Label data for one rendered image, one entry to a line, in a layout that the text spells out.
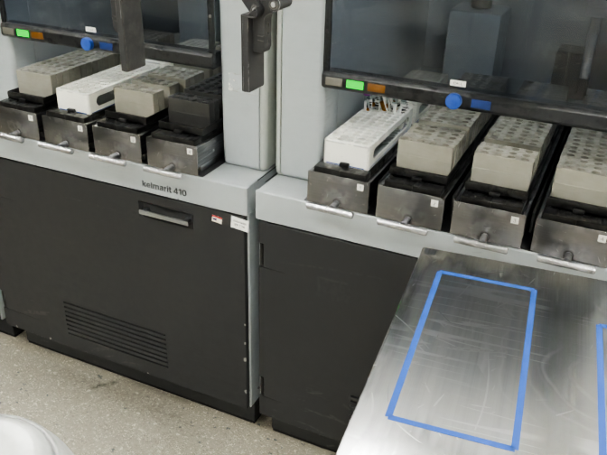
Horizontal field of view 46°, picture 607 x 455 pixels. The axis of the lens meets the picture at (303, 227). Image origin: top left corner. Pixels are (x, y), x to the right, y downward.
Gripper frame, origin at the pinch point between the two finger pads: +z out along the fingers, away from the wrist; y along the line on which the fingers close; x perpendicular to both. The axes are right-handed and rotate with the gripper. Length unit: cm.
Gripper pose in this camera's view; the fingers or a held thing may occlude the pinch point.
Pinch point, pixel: (191, 66)
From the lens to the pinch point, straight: 71.0
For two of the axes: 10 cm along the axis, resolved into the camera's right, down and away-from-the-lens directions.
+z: -0.2, 8.8, 4.7
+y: 9.1, 2.2, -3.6
